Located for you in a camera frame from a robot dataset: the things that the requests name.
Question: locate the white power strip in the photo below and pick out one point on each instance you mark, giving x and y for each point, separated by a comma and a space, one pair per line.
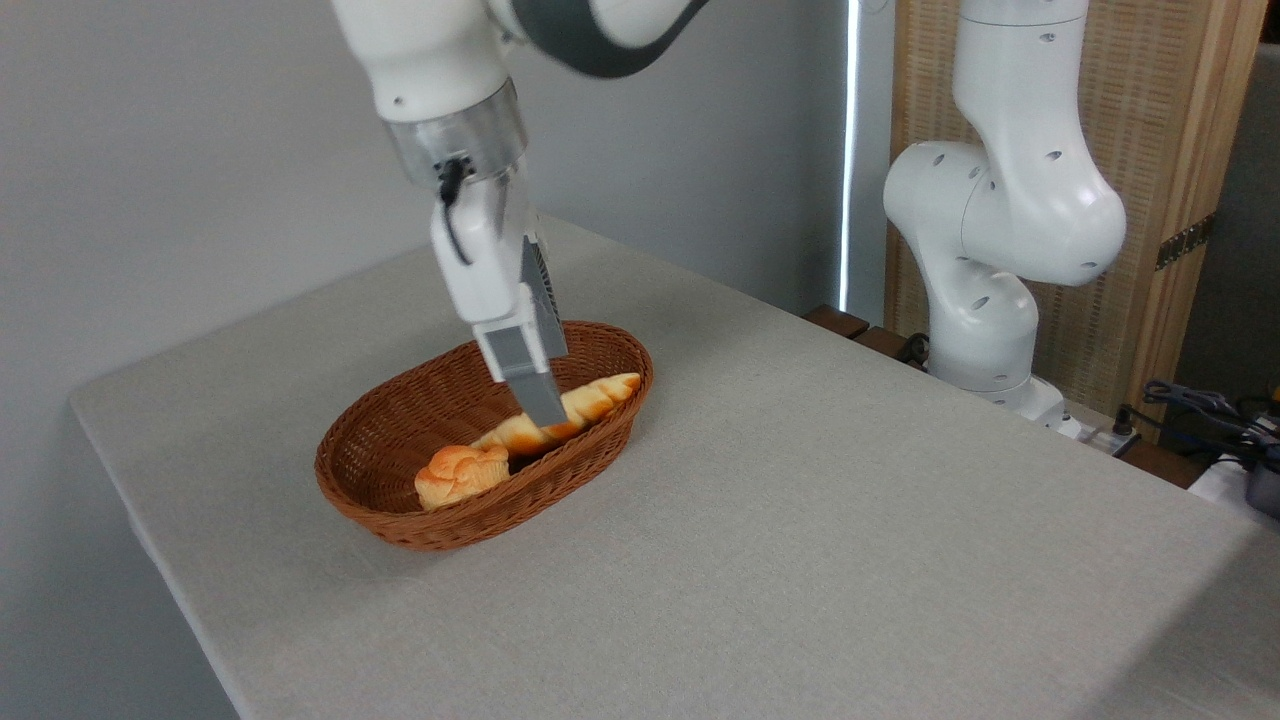
1100, 437

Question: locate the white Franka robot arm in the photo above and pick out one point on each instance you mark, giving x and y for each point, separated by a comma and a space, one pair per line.
430, 50

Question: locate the wooden rattan folding screen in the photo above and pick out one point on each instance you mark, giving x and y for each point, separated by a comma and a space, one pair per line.
1170, 100

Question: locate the metal screen hinge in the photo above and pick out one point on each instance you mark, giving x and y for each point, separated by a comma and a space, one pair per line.
1185, 241

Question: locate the bright vertical light strip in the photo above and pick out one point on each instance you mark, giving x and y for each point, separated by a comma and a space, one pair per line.
848, 150

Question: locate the dark grey device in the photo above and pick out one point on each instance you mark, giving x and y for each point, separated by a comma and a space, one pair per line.
1265, 488

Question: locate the small golden bread roll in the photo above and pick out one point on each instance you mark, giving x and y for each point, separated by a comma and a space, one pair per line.
460, 478

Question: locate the grey tablecloth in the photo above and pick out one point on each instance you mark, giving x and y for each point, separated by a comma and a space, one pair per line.
800, 560

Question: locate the brown wicker oval basket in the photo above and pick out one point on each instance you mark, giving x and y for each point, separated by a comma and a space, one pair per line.
380, 440

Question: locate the long braided bread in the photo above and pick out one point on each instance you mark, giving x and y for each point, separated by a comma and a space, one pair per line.
595, 398

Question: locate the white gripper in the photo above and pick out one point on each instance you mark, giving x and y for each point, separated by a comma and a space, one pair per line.
490, 250

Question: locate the dark wooden slat bench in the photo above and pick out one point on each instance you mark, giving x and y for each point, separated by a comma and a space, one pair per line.
850, 325

